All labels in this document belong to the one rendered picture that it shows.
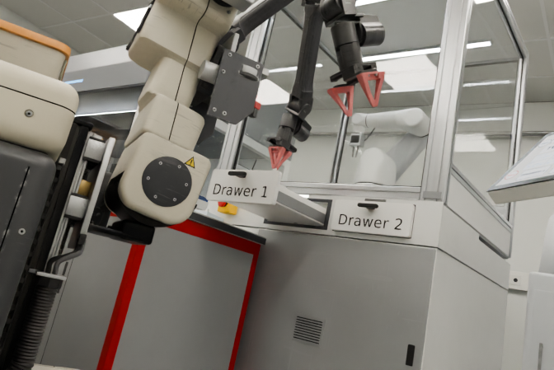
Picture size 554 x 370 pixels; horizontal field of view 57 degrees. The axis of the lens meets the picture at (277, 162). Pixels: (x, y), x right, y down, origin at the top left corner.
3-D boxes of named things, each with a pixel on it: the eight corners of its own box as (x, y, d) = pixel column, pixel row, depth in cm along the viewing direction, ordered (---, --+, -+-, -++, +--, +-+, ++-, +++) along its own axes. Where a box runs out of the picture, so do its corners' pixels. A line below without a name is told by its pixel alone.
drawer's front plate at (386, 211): (408, 236, 162) (413, 203, 165) (330, 229, 179) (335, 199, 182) (410, 238, 163) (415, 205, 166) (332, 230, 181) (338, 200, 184)
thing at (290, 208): (272, 201, 160) (276, 182, 161) (213, 197, 175) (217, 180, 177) (334, 230, 190) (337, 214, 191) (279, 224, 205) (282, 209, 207)
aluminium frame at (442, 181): (443, 201, 161) (477, -73, 188) (211, 189, 223) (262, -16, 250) (511, 258, 232) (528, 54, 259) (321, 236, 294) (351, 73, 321)
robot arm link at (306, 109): (292, 95, 183) (307, 102, 177) (309, 110, 191) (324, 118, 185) (273, 122, 183) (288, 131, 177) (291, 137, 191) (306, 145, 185)
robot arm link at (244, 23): (304, -44, 164) (324, -40, 157) (316, -6, 173) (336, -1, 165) (195, 33, 152) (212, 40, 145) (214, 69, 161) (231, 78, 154)
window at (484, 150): (448, 161, 169) (475, -54, 191) (446, 161, 169) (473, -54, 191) (508, 224, 234) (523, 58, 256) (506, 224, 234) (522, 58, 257)
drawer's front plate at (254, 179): (272, 204, 157) (279, 170, 160) (205, 199, 174) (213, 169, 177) (275, 205, 158) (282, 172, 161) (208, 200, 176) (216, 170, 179)
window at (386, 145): (422, 188, 168) (456, -54, 193) (230, 180, 220) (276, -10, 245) (423, 189, 169) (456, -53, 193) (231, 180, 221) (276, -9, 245)
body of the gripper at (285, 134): (265, 142, 177) (270, 123, 179) (282, 154, 184) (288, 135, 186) (279, 141, 172) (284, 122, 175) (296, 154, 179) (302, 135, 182)
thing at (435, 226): (438, 246, 157) (443, 201, 161) (204, 221, 219) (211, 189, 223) (508, 290, 229) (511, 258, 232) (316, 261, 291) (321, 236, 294)
